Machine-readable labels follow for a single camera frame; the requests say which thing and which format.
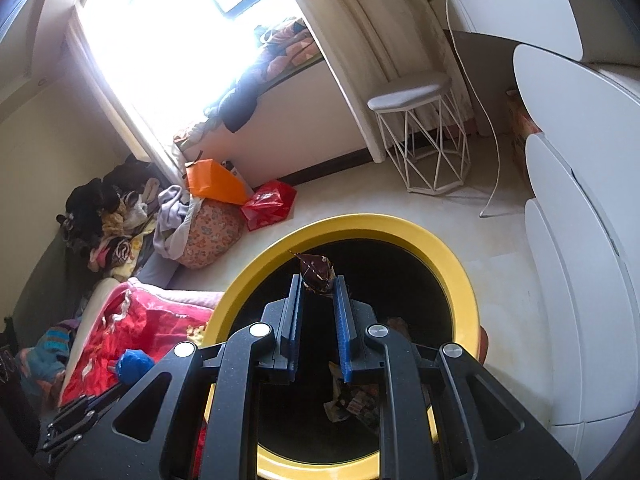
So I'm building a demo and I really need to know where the crumpled printed wrapper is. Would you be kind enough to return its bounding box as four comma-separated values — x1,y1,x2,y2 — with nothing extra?
322,360,381,432

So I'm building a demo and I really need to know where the cream curtain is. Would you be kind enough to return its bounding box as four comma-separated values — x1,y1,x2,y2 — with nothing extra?
272,0,471,163

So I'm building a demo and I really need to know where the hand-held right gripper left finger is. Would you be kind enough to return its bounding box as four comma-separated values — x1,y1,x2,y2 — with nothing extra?
75,272,307,480

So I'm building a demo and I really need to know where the white wire stool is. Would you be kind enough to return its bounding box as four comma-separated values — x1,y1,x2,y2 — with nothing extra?
367,71,473,195

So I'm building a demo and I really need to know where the window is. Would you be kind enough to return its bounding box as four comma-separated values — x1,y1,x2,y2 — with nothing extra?
80,0,301,136

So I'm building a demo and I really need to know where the white desk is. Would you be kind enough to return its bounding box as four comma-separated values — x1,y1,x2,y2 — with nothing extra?
445,0,640,136

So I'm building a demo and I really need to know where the teal striped cloth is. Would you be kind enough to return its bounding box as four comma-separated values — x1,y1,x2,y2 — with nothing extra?
17,322,76,401

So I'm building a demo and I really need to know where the colourful cloth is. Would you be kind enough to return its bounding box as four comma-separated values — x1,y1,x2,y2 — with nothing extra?
172,119,212,152

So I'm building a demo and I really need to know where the blue plastic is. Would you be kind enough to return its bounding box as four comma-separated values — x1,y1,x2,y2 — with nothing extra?
109,349,156,386

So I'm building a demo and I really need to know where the red floral blanket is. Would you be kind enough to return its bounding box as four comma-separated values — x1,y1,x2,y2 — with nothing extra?
60,280,226,411

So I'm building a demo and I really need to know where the white cable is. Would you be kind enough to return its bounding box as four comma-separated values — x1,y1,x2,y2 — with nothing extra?
444,0,503,219

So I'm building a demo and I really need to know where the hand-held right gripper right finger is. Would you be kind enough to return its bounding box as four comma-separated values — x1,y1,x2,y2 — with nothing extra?
332,274,581,480

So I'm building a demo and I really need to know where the patterned orange blanket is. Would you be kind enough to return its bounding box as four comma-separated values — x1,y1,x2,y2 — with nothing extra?
252,17,326,86

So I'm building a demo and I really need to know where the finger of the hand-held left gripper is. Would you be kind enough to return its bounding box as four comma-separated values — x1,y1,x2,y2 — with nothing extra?
32,392,121,461

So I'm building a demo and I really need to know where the pile of clothes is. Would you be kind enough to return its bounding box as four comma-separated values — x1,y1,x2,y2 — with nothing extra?
57,155,166,281

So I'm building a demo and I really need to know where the pale lavender cloth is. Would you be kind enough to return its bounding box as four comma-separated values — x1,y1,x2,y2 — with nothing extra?
152,185,202,261

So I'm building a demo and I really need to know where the dark brown snack wrapper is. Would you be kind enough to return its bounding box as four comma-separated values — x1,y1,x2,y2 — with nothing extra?
290,251,335,297

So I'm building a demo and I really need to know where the red plastic bag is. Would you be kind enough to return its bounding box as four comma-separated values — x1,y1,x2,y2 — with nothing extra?
241,180,298,232

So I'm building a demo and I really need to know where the yellow rimmed black bin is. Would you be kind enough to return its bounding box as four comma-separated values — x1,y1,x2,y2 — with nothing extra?
200,214,483,480

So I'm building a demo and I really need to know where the floral fabric bag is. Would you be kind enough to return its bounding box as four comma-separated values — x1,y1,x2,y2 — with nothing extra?
177,200,246,269

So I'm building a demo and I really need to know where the white scalloped cabinet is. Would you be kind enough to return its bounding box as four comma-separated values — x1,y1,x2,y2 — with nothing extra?
512,42,640,431

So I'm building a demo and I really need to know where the dark jacket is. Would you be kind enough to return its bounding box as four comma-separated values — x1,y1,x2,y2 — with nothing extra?
202,72,266,134

